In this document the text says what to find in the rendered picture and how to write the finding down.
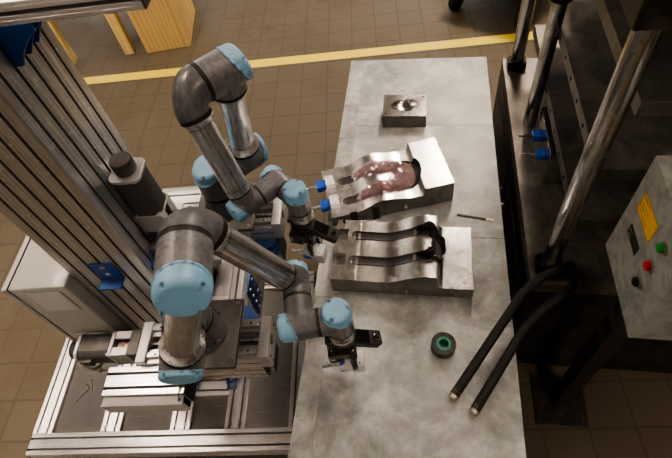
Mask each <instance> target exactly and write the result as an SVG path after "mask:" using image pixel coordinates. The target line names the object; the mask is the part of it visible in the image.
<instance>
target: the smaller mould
mask: <svg viewBox="0 0 672 458"><path fill-rule="evenodd" d="M426 102H427V94H407V95H384V100H383V111H382V124H383V127H426Z"/></svg>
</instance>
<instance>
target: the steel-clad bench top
mask: <svg viewBox="0 0 672 458"><path fill-rule="evenodd" d="M363 70H364V71H363ZM362 77H363V78H362ZM360 92H361V93H360ZM407 94H427V102H426V127H383V124H382V111H383V100H384V95H407ZM357 114H358V115H357ZM355 129H356V130H355ZM434 137H435V139H436V142H437V144H438V146H439V149H440V151H441V153H442V155H443V158H444V160H445V162H446V164H447V167H448V169H449V171H450V173H451V176H452V178H453V180H454V192H453V200H449V201H445V202H440V203H436V204H431V205H427V206H422V207H418V208H413V209H409V210H404V211H400V212H395V213H391V214H386V215H381V216H380V218H378V219H374V220H373V217H372V218H368V219H363V220H361V221H375V222H395V221H400V220H404V219H407V218H411V217H414V216H419V215H433V216H437V220H438V226H441V227H458V228H471V245H472V264H473V283H474V292H473V296H472V298H467V297H447V296H428V295H405V294H388V293H369V292H349V291H333V289H332V285H331V281H330V274H331V267H332V265H333V259H334V254H333V253H334V246H335V243H334V244H333V243H331V242H329V241H326V240H324V239H323V241H322V244H326V248H327V251H328V253H327V257H326V260H325V264H322V263H319V266H318V272H317V279H316V285H315V291H314V297H313V303H312V306H313V308H317V307H322V306H323V304H324V303H325V302H326V301H328V300H329V299H331V298H341V299H343V300H345V301H346V302H347V303H348V305H349V307H350V309H351V311H352V314H353V321H354V325H355V329H368V330H379V331H380V333H381V338H382V342H383V344H382V345H380V346H379V347H378V348H368V347H357V350H363V354H364V360H365V368H366V371H364V372H357V373H354V372H353V371H345V372H341V370H339V369H338V367H339V366H335V367H328V368H322V364H327V363H330V361H329V358H328V351H327V345H325V340H324V339H325V338H324V337H319V338H313V339H307V341H306V347H305V353H304V359H303V366H302V372H301V378H300V384H299V390H298V397H297V403H296V409H295V415H294V422H293V428H292V434H291V440H290V446H289V453H288V458H526V449H525V439H524V429H523V419H522V409H521V399H520V389H519V379H518V369H517V359H516V353H515V355H514V356H513V358H512V360H511V361H510V363H509V365H508V366H507V368H506V370H505V371H504V373H503V375H502V376H501V378H500V380H499V381H498V383H497V385H496V386H495V388H494V390H493V391H492V393H491V395H490V396H489V398H488V400H487V401H486V403H485V405H484V406H483V408H482V410H481V411H480V413H479V415H478V416H476V415H474V414H473V413H472V412H470V411H469V409H470V407H471V405H472V404H473V402H474V401H475V399H476V397H477V396H478V394H479V392H480V391H481V389H482V387H483V386H484V384H485V382H486V381H487V379H488V378H489V376H490V374H491V373H492V371H493V369H494V368H495V366H496V364H497V363H498V361H499V359H500V358H501V356H502V355H503V353H504V351H505V350H506V348H507V346H508V345H509V343H510V341H511V340H512V338H513V336H514V329H513V319H511V320H510V322H509V323H508V325H507V326H506V328H505V329H504V331H503V332H502V334H501V335H500V337H499V338H498V340H497V341H496V343H495V344H494V346H493V347H492V349H491V350H490V352H489V353H488V355H487V356H486V358H485V359H484V361H483V362H482V364H481V365H480V367H479V368H478V370H477V371H476V373H475V374H474V376H473V377H472V379H471V380H470V382H469V383H468V385H467V386H466V388H465V389H464V391H463V392H462V394H461V395H460V397H459V398H458V400H457V401H456V400H454V399H453V398H452V397H451V396H449V393H450V392H451V390H452V389H453V387H454V386H455V384H456V383H457V381H458V380H459V378H460V377H461V375H462V374H463V372H464V371H465V369H466V368H467V366H468V365H469V363H470V362H471V360H472V359H473V357H474V356H475V354H476V353H477V351H478V350H479V348H480V347H481V345H482V344H483V342H484V341H485V339H486V338H487V336H488V335H489V334H490V332H491V331H492V329H493V328H494V326H495V325H496V323H497V322H498V320H499V319H500V317H501V316H502V314H503V313H504V311H505V310H506V308H507V307H508V305H509V304H510V302H511V299H510V289H509V279H508V269H507V259H506V249H505V239H504V229H503V219H502V209H501V199H500V189H499V179H498V170H497V160H496V150H495V140H494V130H493V120H492V110H491V100H490V90H489V80H488V70H487V60H486V57H461V58H427V59H393V60H359V61H351V67H350V74H349V80H348V86H347V92H346V98H345V105H344V111H343V117H342V123H341V130H340V136H339V142H338V148H337V154H336V161H335V167H334V168H338V167H343V166H346V165H349V164H351V163H352V162H354V161H356V160H357V159H359V158H361V157H362V156H364V155H367V154H371V153H389V152H398V151H403V150H406V148H407V144H408V143H411V142H415V141H420V140H425V139H429V138H434ZM352 151H353V152H352ZM457 214H464V215H470V216H477V217H483V218H489V219H494V220H493V221H487V220H481V219H475V218H468V217H462V216H457ZM439 332H447V333H449V334H451V335H452V336H453V337H454V339H455V341H456V350H455V353H454V355H453V356H452V357H450V358H448V359H441V358H438V357H437V356H435V355H434V354H433V352H432V349H431V341H432V338H433V336H434V335H435V334H437V333H439ZM324 358H325V359H324ZM321 380H322V381H321ZM319 395H320V396H319ZM318 402H319V403H318ZM316 417H317V418H316ZM315 424H316V425H315ZM314 432H315V433H314ZM313 439H314V440H313ZM311 454H312V455H311Z"/></svg>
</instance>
